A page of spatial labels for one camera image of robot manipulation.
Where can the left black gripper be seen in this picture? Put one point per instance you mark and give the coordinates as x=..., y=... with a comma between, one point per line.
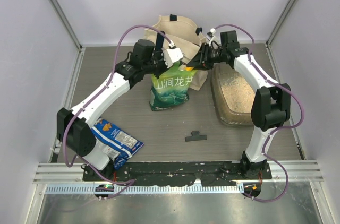
x=160, y=56

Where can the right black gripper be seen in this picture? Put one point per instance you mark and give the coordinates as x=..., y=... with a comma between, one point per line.
x=201, y=61

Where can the yellow plastic scoop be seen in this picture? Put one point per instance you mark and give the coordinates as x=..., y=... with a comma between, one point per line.
x=189, y=69

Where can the green cat litter bag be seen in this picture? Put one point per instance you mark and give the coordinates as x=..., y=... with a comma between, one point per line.
x=170, y=89

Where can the black bag clip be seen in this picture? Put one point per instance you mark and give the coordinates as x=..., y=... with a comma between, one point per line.
x=195, y=136

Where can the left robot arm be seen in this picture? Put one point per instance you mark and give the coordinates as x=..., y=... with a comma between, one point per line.
x=74, y=126

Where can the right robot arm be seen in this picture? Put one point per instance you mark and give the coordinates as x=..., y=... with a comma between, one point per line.
x=272, y=101

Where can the clean litter granules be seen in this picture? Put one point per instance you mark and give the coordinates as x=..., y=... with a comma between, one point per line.
x=238, y=94

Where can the grey litter box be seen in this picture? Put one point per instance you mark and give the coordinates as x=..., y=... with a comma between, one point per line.
x=225, y=115

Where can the beige canvas tote bag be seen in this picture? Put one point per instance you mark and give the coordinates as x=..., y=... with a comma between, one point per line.
x=189, y=38

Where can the blue Doritos chip bag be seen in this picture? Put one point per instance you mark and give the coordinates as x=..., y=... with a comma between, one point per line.
x=118, y=145

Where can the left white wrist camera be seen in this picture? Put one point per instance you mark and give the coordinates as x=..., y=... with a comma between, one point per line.
x=172, y=55

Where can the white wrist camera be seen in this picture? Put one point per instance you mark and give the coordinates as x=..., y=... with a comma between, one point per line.
x=172, y=55
x=211, y=39

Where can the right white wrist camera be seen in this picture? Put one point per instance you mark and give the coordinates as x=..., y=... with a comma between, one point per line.
x=211, y=39

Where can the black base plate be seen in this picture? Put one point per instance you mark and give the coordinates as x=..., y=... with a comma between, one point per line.
x=179, y=174

